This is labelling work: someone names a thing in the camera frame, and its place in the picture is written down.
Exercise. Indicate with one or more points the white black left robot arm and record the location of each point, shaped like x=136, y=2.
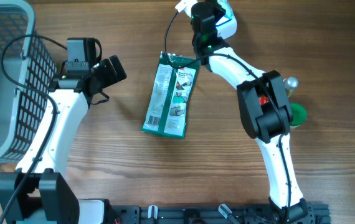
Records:
x=37, y=192

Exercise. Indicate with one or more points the light green wipes pack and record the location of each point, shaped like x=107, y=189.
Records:
x=228, y=12

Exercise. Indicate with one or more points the white barcode scanner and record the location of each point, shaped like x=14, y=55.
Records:
x=226, y=27

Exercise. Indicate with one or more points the green lid jar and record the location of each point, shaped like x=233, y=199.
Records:
x=299, y=115

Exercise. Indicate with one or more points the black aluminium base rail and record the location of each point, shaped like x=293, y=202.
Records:
x=254, y=213

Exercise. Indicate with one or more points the green 3M gloves packet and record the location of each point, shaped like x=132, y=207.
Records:
x=173, y=83

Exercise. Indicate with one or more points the red toothpaste tube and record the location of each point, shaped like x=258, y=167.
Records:
x=263, y=100

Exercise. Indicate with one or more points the grey plastic shopping basket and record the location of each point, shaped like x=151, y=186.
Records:
x=26, y=68

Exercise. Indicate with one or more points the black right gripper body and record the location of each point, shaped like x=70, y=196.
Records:
x=217, y=17

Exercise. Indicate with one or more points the yellow Vim liquid bottle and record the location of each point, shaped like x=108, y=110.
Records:
x=290, y=84

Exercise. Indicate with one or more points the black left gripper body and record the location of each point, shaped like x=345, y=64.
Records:
x=106, y=73

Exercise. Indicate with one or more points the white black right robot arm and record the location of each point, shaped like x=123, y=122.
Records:
x=265, y=110

